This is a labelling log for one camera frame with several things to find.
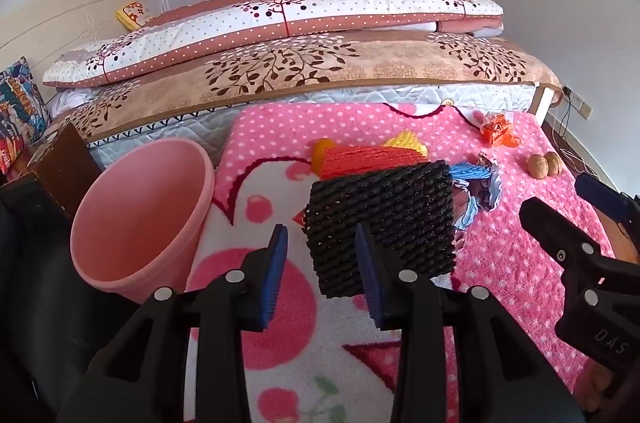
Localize white pillow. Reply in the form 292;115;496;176
50;89;88;114

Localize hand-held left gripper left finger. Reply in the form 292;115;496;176
57;223;291;423

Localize black foam net sleeve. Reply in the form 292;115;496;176
305;160;458;300

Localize pink plastic bin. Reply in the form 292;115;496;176
70;139;216;304

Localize wooden bed frame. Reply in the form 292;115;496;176
532;84;564;122

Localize orange-red clear candy wrapper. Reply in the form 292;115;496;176
475;112;521;148

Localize white dotted folded quilt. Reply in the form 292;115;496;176
42;0;504;88

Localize blue and white wrapper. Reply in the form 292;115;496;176
452;152;503;231

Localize orange fruit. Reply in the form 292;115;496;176
311;139;337;176

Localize wall power socket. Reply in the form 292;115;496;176
562;85;594;119

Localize white quilted mattress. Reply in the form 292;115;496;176
85;83;540;170

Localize thin cables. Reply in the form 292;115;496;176
547;100;603;176

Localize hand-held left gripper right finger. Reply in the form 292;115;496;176
354;222;586;423

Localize red foam net sleeve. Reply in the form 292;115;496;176
320;143;431;181

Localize cream bed headboard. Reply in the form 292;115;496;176
0;0;165;104

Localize dark wooden nightstand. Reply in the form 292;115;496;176
20;123;104;220

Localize pink dotted printed blanket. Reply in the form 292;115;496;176
185;103;617;423

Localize tan tree-print blanket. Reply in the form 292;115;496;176
50;30;562;142

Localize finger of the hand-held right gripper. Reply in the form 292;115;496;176
519;197;618;276
574;174;640;229

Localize person's right hand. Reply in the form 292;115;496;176
574;360;618;411

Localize yellow plastic wrapper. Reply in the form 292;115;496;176
382;130;429;156

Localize yellow patterned pillow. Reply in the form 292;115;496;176
116;0;154;32

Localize colourful printed cushion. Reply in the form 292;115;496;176
0;57;52;174

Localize blue foam net sleeve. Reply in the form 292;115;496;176
447;163;493;182

